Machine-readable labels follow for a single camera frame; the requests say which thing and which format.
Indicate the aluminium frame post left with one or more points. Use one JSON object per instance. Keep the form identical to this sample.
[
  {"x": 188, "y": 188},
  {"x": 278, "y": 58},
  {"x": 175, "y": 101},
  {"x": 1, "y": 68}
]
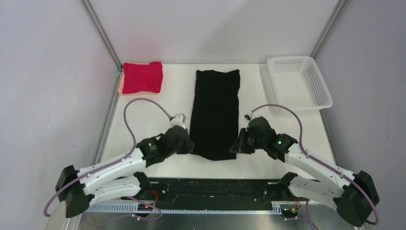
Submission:
[{"x": 94, "y": 19}]

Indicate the aluminium front rail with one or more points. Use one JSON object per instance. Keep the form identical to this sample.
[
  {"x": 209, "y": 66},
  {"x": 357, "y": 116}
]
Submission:
[{"x": 125, "y": 214}]

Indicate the folded red t shirt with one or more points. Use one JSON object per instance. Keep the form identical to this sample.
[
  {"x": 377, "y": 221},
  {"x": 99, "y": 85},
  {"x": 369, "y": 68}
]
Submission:
[{"x": 143, "y": 77}]

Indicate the folded peach t shirt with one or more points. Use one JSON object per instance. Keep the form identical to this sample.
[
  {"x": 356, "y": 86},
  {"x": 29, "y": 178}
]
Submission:
[{"x": 121, "y": 87}]

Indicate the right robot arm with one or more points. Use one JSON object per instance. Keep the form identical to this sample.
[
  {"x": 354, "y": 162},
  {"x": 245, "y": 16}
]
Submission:
[{"x": 351, "y": 195}]

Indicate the aluminium frame post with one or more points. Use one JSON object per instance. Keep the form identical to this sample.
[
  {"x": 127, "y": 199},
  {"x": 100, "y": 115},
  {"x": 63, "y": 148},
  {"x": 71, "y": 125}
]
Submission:
[
  {"x": 94, "y": 19},
  {"x": 329, "y": 26}
]

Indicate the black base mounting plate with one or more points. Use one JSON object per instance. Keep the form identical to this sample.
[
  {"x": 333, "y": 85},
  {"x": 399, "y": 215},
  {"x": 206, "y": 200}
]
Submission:
[{"x": 215, "y": 194}]

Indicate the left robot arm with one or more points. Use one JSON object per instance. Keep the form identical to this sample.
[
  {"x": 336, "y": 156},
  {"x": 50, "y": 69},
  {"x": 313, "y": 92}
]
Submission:
[{"x": 120, "y": 176}]

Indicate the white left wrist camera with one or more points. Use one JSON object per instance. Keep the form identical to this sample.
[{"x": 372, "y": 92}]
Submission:
[{"x": 178, "y": 120}]

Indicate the white plastic basket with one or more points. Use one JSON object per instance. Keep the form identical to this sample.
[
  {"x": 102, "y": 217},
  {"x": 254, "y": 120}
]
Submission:
[{"x": 298, "y": 83}]

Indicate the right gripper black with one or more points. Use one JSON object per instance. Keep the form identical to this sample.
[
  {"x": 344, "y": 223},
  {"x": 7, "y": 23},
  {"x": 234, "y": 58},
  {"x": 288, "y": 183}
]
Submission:
[{"x": 240, "y": 145}]

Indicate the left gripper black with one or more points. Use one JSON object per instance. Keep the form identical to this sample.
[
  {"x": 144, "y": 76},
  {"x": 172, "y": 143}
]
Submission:
[{"x": 188, "y": 146}]

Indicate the black t shirt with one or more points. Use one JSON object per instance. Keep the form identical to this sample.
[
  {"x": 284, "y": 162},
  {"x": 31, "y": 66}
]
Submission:
[{"x": 214, "y": 123}]

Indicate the aluminium frame post right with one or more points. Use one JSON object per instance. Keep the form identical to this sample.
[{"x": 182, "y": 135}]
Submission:
[{"x": 329, "y": 26}]

